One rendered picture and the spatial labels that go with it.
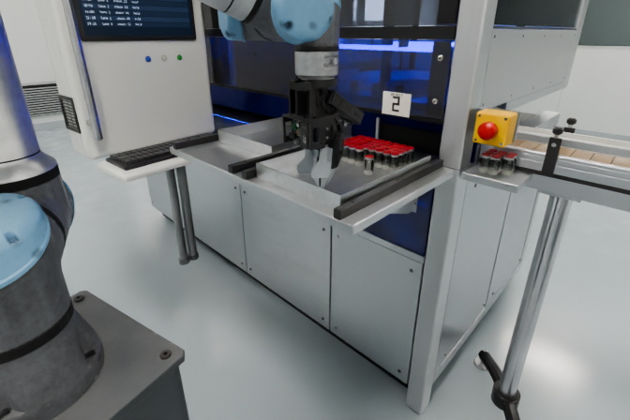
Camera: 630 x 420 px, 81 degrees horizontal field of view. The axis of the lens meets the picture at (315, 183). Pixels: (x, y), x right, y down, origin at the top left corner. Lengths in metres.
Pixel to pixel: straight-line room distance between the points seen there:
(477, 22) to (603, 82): 4.64
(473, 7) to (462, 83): 0.16
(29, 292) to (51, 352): 0.08
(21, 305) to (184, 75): 1.16
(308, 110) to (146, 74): 0.91
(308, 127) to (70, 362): 0.45
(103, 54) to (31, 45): 4.60
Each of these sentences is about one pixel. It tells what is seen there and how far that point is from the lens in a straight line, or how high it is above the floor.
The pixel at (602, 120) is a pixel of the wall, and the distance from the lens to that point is 5.56.
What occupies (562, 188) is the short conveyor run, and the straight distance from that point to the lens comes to 1.03.
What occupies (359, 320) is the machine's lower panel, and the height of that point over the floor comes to 0.24.
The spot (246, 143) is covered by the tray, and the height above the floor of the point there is 0.90.
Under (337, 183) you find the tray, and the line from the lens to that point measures 0.83.
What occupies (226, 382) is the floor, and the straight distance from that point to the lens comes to 1.57.
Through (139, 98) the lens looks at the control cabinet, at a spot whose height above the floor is 0.98.
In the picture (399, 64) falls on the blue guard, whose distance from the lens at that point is 1.01.
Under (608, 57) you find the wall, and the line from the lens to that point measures 5.50.
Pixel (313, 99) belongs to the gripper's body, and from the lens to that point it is 0.64.
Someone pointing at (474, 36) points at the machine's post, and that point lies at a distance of 0.92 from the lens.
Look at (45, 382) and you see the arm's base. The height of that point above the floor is 0.84.
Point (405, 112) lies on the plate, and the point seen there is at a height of 1.00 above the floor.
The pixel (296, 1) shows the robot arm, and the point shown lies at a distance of 0.44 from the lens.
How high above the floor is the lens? 1.20
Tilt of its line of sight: 22 degrees down
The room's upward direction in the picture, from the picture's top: straight up
